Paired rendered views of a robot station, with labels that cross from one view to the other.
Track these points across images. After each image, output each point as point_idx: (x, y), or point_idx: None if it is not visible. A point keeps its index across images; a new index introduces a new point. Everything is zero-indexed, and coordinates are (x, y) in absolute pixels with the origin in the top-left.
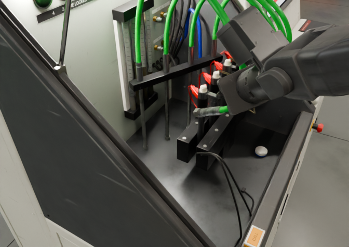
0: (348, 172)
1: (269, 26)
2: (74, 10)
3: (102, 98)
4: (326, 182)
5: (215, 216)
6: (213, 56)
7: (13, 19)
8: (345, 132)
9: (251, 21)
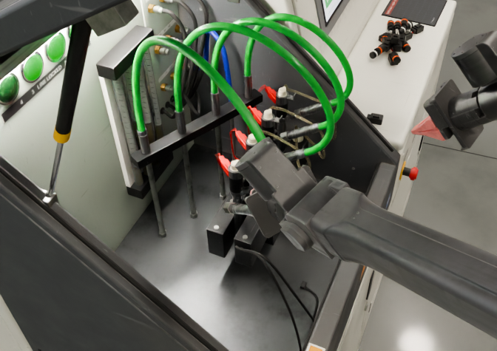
0: (479, 208)
1: (291, 165)
2: (46, 87)
3: (94, 182)
4: (446, 227)
5: (267, 326)
6: (248, 97)
7: None
8: (478, 141)
9: (270, 162)
